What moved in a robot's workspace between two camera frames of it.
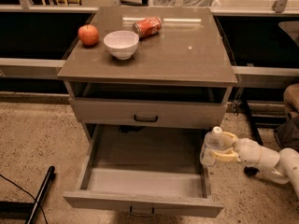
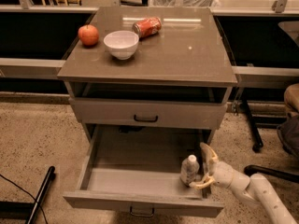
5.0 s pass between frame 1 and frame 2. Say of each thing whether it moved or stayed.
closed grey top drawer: stayed
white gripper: moved
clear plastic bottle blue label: moved
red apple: stayed
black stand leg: stayed
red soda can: stayed
